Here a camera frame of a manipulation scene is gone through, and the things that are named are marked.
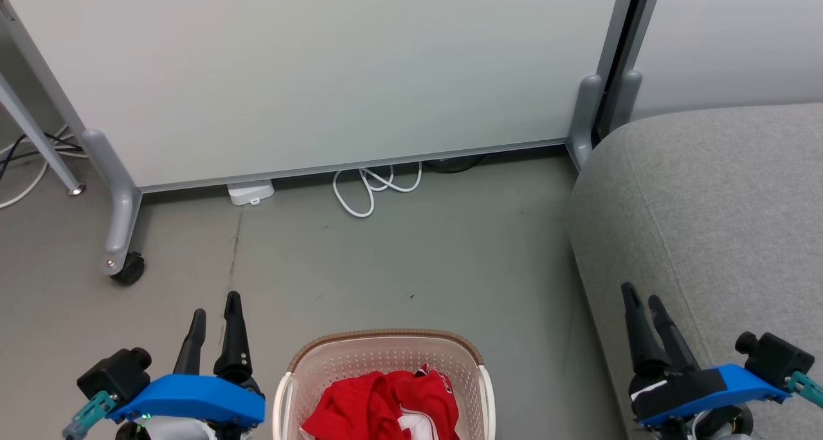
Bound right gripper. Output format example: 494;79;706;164
620;282;728;423

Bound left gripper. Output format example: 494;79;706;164
132;291;258;440

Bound red white garment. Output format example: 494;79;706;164
301;364;461;440

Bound grey fabric sofa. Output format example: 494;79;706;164
568;102;823;440

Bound black caster wheel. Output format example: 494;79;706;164
111;252;146;286

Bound beige perforated laundry basket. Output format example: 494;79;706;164
273;329;496;440

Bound white power adapter box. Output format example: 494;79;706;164
227;179;275;206

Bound grey partition foot with caster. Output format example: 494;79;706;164
80;129;143;277

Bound wide white partition panel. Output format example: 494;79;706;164
0;0;637;193

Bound narrow white partition panel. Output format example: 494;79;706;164
633;0;823;122

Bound teal left camera connector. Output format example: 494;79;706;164
62;390;118;440

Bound teal camera connector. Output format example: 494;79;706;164
786;371;823;408
62;390;118;440

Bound teal right camera connector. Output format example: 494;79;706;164
786;371;823;408

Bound white looped cable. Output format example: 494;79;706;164
332;161;423;219

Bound white floor cable bundle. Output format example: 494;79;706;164
0;126;87;209

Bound white power strip with cables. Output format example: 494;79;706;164
0;131;84;180

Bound black cable under partition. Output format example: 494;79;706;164
424;156;487;174

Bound white metal desk frame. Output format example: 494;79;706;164
0;73;86;197

